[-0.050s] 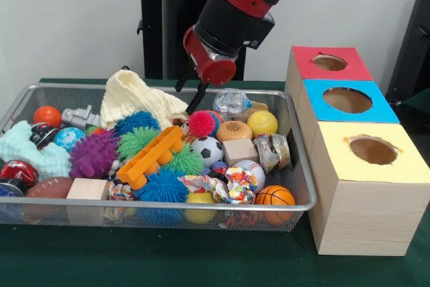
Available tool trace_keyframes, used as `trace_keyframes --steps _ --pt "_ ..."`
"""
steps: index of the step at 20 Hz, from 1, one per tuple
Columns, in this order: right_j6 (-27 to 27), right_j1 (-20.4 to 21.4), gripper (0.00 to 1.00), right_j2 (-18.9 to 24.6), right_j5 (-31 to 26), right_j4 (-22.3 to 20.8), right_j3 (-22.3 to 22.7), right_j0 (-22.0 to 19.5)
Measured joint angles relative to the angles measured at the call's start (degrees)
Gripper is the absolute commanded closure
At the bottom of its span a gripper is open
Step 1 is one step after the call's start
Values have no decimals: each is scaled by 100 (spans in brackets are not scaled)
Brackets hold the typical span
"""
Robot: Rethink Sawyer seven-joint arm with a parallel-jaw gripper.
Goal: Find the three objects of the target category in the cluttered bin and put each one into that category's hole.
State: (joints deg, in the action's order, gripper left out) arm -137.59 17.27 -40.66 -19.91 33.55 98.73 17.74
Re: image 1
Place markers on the purple spiky ball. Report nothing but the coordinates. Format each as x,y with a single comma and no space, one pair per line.
93,154

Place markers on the blue spiky ball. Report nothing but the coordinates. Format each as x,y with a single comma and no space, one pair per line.
161,185

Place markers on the clear shallow mesh bin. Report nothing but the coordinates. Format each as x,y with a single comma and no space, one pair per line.
87,220

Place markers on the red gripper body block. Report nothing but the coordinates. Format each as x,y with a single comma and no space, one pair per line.
209,62

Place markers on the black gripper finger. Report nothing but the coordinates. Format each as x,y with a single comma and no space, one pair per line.
197,99
183,78

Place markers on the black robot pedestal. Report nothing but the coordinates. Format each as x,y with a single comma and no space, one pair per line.
168,38

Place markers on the orange toy brick round studs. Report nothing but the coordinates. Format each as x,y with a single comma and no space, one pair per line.
149,157

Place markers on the small orange basketball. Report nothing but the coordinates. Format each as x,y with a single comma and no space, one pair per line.
274,196

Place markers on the green spiky ball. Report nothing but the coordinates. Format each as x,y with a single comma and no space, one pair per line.
136,140
183,160

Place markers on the small black white soccer ball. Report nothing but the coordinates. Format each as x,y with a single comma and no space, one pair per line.
205,150

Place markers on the wooden box three holes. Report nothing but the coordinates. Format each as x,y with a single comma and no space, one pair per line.
363,206

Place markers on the yellow green ball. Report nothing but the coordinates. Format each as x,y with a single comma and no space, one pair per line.
261,123

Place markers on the red orange ball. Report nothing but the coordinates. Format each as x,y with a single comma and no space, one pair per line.
46,115

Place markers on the cream knitted cloth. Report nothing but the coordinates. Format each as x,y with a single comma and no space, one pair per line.
134,99

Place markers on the dark green table cloth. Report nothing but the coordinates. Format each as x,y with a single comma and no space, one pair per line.
201,260

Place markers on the crushed clear plastic bottle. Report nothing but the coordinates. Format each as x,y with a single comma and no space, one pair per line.
232,103

